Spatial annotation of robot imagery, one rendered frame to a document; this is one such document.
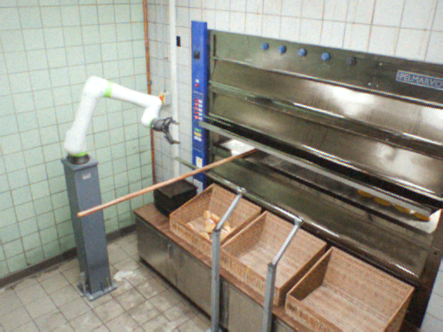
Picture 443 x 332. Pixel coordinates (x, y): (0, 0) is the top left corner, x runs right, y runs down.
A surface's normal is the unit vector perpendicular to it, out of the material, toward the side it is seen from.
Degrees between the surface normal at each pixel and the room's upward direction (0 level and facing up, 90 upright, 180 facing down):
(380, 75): 92
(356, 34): 90
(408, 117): 70
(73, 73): 90
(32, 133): 90
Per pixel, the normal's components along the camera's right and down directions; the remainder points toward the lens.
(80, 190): 0.68, 0.32
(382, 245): -0.69, -0.06
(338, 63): -0.73, 0.27
